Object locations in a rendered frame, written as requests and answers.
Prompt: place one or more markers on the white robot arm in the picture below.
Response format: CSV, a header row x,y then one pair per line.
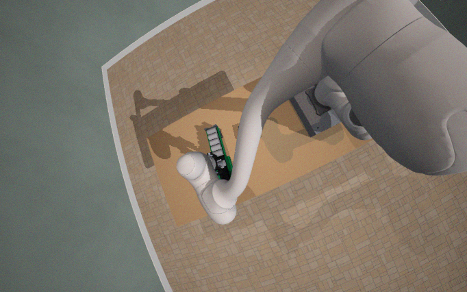
x,y
389,74

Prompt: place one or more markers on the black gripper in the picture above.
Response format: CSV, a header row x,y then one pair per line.
x,y
216,160

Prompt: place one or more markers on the grey cylinder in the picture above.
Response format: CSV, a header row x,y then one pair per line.
x,y
216,147
218,152
214,141
211,131
213,136
221,163

